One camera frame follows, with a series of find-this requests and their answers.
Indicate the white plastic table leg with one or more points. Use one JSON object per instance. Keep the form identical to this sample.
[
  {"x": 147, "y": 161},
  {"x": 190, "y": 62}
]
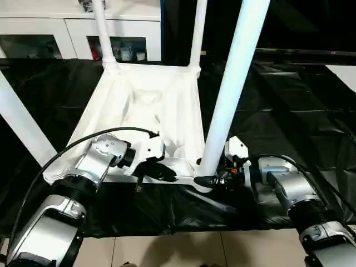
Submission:
[
  {"x": 198, "y": 33},
  {"x": 105, "y": 36},
  {"x": 22, "y": 116},
  {"x": 236, "y": 69}
]

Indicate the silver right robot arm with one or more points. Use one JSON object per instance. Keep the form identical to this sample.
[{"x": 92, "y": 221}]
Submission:
[{"x": 292, "y": 180}]

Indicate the black glossy mat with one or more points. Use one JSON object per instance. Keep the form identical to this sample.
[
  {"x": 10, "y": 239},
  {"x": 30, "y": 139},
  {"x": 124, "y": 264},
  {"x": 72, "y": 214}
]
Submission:
[{"x": 292, "y": 111}]

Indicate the dark brown round object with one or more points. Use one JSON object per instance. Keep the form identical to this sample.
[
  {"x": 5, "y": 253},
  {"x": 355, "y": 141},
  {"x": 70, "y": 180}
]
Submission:
[{"x": 126, "y": 264}]

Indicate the small white jar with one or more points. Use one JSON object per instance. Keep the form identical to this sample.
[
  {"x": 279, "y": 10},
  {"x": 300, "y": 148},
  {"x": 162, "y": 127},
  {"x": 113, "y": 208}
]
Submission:
[{"x": 140, "y": 56}]

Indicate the red white bottle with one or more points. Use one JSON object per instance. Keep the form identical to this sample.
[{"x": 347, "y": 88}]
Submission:
[{"x": 96, "y": 51}]

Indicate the black horizontal bar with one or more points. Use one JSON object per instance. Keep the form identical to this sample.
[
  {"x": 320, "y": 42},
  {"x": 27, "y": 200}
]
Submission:
[{"x": 306, "y": 51}]

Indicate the black backdrop cloth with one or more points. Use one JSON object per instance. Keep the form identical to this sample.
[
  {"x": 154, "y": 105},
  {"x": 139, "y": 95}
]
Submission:
[{"x": 306, "y": 22}]

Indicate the dark object on cabinet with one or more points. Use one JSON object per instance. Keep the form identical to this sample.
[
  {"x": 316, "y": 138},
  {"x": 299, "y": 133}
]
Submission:
[{"x": 84, "y": 4}]

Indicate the white glass-door cabinet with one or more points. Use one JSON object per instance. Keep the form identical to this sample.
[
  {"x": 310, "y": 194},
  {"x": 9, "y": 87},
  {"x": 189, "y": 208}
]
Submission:
[{"x": 41, "y": 25}]

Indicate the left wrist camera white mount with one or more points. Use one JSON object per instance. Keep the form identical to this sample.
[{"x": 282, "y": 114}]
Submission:
[{"x": 150, "y": 144}]

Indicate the black metal table frame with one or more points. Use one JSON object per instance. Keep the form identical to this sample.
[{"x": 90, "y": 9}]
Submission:
[{"x": 2, "y": 255}]

